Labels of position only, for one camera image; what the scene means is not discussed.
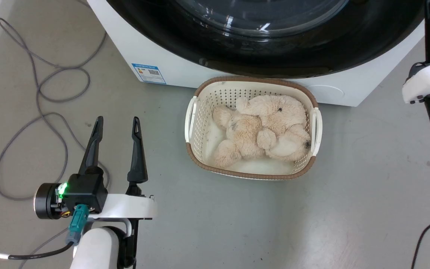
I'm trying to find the cream perforated laundry basket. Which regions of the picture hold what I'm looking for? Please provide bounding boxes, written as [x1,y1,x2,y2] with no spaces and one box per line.
[184,76,323,180]

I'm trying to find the thin black cable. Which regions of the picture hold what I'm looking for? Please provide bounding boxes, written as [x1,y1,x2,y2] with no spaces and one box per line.
[411,216,430,269]

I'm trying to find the grey floor cable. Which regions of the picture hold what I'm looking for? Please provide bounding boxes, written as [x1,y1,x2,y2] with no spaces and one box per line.
[0,0,110,269]

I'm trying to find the large beige plush bear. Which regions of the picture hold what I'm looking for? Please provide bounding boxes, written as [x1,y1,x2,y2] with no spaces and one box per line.
[236,95,311,162]

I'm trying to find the small beige plush bear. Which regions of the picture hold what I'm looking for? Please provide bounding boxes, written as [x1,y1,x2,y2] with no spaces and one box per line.
[212,105,277,168]

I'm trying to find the black round washing machine door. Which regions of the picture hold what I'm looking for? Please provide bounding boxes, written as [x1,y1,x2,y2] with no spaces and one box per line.
[105,0,427,79]

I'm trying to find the blue energy label sticker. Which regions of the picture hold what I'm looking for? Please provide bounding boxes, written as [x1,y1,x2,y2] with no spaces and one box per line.
[131,63,166,85]

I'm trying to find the white washing machine body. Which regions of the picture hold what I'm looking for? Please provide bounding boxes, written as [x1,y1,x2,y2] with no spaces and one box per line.
[87,0,430,107]

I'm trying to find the black cable with teal plug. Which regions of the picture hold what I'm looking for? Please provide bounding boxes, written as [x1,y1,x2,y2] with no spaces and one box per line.
[0,204,90,269]

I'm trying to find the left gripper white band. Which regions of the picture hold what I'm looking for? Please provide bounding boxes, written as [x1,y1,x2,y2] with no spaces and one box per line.
[78,116,157,268]

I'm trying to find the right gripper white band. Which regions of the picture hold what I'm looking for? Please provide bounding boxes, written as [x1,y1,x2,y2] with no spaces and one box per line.
[402,0,430,139]

